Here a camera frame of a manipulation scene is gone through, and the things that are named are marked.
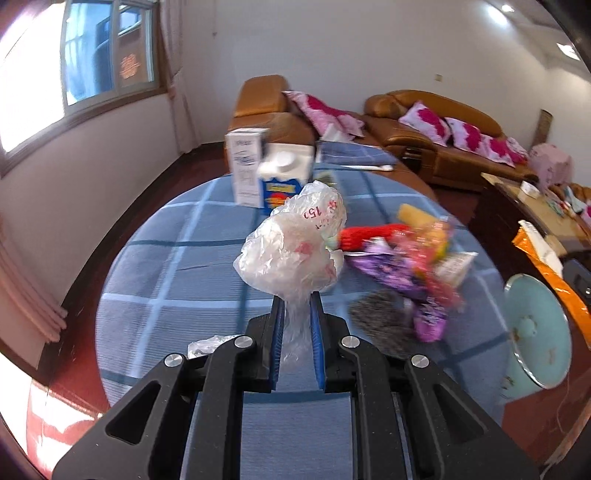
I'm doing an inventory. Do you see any brown leather armchair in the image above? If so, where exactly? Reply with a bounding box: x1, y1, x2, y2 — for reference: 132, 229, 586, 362
228, 75, 319, 174

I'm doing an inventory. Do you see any white paper carton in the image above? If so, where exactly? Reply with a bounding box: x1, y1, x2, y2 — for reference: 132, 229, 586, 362
225, 128, 269, 206

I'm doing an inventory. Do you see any purple foil wrapper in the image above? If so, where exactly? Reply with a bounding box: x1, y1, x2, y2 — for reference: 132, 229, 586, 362
346, 237, 448, 343

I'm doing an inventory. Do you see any white barcode packet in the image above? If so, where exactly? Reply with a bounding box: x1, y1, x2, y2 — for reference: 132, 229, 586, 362
436, 251, 478, 287

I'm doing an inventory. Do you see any orange snack package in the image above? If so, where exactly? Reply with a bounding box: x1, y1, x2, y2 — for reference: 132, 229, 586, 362
512, 220, 591, 352

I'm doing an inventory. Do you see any red rope bundle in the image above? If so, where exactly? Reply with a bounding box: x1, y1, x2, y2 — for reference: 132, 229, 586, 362
339, 224, 409, 254

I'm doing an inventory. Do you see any dark wooden coffee table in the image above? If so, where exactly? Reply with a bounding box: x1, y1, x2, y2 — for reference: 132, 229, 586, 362
468, 172, 591, 384

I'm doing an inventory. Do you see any pink cloth cover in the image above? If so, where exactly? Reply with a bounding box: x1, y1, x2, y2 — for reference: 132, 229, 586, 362
529, 143, 573, 190

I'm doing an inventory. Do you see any window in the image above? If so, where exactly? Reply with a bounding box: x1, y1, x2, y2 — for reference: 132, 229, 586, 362
0, 0, 167, 176

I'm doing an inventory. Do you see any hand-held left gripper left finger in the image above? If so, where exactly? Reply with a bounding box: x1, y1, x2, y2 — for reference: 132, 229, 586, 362
52, 294, 284, 480

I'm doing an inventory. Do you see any brown leather side chair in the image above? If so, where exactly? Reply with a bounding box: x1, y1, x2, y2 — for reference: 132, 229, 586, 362
554, 182, 591, 217

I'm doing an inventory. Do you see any pink curtain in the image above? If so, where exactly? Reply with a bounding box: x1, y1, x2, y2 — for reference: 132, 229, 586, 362
157, 0, 199, 155

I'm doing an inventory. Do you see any blue milk carton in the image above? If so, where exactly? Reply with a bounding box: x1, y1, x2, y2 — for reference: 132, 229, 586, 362
256, 143, 315, 215

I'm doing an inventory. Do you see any yellow sponge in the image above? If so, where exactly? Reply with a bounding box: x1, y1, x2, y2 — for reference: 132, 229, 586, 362
398, 204, 439, 230

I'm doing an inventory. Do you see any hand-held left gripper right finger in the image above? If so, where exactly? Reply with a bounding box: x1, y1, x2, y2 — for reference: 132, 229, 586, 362
310, 292, 541, 480

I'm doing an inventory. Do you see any yellow printed snack wrapper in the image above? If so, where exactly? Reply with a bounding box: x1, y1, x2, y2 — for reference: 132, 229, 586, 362
397, 231, 465, 315

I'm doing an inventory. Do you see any pile of sunflower seeds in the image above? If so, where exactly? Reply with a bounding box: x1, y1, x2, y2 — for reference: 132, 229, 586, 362
348, 291, 423, 358

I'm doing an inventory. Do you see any blue folded cloth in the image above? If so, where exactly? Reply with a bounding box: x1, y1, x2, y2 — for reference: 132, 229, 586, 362
316, 140, 397, 171

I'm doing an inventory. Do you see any small crumpled clear plastic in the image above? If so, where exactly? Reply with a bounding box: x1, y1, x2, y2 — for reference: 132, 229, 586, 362
187, 335, 241, 360

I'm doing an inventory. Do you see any brown leather sofa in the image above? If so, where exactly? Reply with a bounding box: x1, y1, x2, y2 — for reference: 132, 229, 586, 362
318, 90, 539, 199

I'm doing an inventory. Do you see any clear plastic bag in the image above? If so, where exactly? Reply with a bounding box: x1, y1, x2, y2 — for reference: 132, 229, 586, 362
232, 181, 348, 370

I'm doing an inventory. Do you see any large pink flowered pillow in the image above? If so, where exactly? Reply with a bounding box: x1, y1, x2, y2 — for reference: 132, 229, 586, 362
283, 91, 365, 137

